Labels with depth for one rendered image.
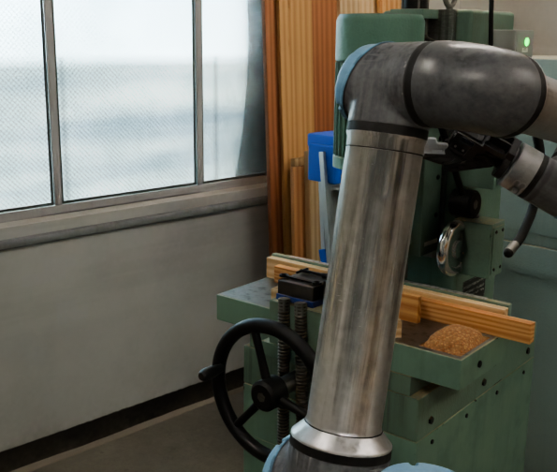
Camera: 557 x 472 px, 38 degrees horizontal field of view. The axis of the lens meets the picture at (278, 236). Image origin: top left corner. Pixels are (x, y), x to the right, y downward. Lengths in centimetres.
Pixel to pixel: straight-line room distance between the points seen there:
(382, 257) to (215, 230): 215
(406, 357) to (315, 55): 199
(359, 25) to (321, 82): 178
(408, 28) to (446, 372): 65
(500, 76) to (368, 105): 18
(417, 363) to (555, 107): 59
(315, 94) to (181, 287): 94
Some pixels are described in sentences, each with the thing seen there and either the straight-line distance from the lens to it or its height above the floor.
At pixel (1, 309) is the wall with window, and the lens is 281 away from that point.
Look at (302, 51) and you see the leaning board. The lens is 327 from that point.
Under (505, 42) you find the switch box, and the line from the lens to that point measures 187.
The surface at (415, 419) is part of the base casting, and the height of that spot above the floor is 76.
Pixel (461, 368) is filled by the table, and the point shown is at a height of 88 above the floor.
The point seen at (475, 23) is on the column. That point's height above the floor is 149.
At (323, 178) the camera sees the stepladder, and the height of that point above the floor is 103.
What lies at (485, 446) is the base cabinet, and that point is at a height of 57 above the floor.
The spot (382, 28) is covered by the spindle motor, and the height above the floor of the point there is 148.
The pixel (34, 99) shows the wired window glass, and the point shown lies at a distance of 284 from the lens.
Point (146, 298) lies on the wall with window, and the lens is 311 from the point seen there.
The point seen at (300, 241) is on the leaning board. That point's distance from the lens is 319.
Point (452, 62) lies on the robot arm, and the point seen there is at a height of 143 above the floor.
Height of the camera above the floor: 146
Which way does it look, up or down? 14 degrees down
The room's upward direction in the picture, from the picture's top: 1 degrees clockwise
